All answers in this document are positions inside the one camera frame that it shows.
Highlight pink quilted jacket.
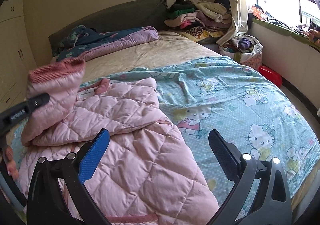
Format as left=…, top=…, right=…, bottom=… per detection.
left=18, top=58, right=219, bottom=224

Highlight cream wardrobe with drawers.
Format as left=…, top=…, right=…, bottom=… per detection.
left=1, top=0, right=36, bottom=111

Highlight red plastic box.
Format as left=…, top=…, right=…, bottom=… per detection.
left=258, top=65, right=283, bottom=88

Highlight clothes on window sill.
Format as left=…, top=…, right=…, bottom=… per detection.
left=249, top=4, right=319, bottom=51

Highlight cream curtain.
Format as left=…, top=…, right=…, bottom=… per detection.
left=216, top=0, right=249, bottom=46

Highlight pile of mixed clothes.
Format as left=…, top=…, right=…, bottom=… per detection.
left=164, top=0, right=232, bottom=42

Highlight dark floral purple quilt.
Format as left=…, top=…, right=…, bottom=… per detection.
left=52, top=25, right=159, bottom=62

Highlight person's left hand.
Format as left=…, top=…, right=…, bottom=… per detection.
left=2, top=146, right=19, bottom=181

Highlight white bag with clothes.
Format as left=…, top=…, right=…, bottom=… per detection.
left=219, top=35, right=264, bottom=71

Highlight light blue Hello Kitty sheet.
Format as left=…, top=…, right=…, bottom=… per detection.
left=10, top=55, right=320, bottom=213

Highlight beige bed cover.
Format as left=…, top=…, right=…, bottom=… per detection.
left=82, top=31, right=220, bottom=82

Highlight dark green headboard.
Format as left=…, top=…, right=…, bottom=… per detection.
left=48, top=0, right=168, bottom=57

